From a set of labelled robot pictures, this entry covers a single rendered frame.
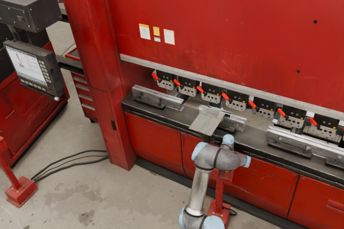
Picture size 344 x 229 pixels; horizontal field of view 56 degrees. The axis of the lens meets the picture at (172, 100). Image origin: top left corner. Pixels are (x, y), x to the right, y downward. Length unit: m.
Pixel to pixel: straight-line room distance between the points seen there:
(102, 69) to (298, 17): 1.50
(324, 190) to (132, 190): 1.75
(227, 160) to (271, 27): 0.81
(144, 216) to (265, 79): 1.72
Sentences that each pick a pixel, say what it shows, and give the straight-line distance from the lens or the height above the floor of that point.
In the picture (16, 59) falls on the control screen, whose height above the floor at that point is 1.48.
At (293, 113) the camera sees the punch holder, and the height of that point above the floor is 1.21.
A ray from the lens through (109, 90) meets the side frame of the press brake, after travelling 2.75.
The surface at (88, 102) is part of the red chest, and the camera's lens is 3.83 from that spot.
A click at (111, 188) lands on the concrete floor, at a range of 3.41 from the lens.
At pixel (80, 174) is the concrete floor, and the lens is 3.63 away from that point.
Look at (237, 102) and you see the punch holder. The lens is 2.39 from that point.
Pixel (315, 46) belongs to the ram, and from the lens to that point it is 2.00.
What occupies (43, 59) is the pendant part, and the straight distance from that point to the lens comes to 2.38.
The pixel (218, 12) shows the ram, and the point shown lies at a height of 1.83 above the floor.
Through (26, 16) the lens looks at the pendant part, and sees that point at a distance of 2.31.
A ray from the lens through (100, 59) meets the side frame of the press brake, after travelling 2.59.
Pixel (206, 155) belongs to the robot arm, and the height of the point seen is 1.34.
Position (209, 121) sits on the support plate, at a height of 1.00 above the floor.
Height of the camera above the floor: 2.70
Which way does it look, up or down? 40 degrees down
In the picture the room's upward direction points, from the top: 5 degrees counter-clockwise
